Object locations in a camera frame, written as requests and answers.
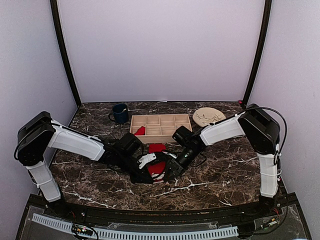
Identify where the white slotted cable duct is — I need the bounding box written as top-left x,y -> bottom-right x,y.
31,213 -> 239,240

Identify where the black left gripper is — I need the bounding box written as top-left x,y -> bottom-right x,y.
116,152 -> 154,184

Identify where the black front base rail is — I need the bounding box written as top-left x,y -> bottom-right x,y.
21,193 -> 305,232

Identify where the black right corner post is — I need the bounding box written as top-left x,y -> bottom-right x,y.
239,0 -> 272,109

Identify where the plain red sock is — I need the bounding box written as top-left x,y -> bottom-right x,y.
134,126 -> 146,136

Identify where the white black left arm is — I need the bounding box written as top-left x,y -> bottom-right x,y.
13,111 -> 154,218

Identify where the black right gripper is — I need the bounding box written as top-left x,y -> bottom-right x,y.
163,146 -> 202,181

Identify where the round beige decorated plate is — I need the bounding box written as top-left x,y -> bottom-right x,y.
192,107 -> 226,127

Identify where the wooden compartment tray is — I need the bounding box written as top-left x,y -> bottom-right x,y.
129,114 -> 193,144

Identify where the black left corner post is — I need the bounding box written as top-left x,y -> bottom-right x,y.
49,0 -> 82,108

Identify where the black corner post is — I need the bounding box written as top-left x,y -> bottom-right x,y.
49,0 -> 82,108
239,0 -> 272,109

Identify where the red santa sock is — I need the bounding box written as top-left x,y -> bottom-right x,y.
147,143 -> 166,184

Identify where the dark blue mug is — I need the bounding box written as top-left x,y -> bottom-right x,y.
108,103 -> 129,124

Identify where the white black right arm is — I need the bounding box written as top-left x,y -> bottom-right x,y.
163,104 -> 285,217

